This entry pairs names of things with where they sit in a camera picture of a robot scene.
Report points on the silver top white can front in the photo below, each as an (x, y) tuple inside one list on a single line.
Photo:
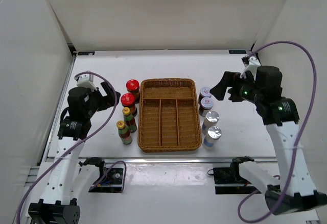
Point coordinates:
[(212, 136)]

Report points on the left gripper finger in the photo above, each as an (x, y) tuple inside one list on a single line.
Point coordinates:
[(110, 93), (115, 101)]

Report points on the yellow cap sauce bottle rear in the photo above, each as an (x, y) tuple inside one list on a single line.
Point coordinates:
[(129, 120)]

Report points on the silver white can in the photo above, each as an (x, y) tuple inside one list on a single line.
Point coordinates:
[(212, 136), (211, 119)]

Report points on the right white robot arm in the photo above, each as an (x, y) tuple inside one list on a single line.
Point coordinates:
[(294, 191)]

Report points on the yellow cap sauce bottle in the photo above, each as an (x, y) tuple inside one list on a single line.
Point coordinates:
[(124, 132), (129, 120)]

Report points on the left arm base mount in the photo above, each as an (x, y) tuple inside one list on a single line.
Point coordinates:
[(111, 179)]

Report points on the red lid sauce jar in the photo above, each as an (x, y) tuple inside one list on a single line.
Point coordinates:
[(128, 100), (133, 87)]

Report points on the red lid sauce jar rear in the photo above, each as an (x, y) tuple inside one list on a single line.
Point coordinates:
[(133, 87)]

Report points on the purple lid dark jar front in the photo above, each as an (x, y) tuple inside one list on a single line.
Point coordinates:
[(206, 104)]

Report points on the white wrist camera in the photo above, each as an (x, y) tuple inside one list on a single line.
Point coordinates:
[(251, 63), (85, 79)]

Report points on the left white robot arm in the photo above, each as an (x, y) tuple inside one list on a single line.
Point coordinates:
[(58, 202)]

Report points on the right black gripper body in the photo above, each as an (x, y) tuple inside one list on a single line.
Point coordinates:
[(244, 89)]

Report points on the wicker divided basket tray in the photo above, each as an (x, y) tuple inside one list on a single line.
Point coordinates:
[(168, 119)]

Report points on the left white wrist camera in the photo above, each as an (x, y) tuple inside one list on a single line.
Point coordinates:
[(85, 79)]

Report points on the purple lid dark jar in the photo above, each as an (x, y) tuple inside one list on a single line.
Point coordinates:
[(206, 104), (204, 92)]

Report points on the yellow cap sauce bottle front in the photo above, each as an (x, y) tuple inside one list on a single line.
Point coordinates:
[(124, 132)]

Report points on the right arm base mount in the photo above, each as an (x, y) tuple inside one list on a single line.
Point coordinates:
[(228, 180)]

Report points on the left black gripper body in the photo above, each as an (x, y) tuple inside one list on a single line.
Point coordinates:
[(97, 102)]

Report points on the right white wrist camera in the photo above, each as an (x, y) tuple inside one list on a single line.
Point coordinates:
[(251, 63)]

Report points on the red lid sauce jar front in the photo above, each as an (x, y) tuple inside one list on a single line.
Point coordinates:
[(128, 100)]

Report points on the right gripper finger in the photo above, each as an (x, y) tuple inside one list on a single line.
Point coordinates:
[(229, 78), (219, 91)]

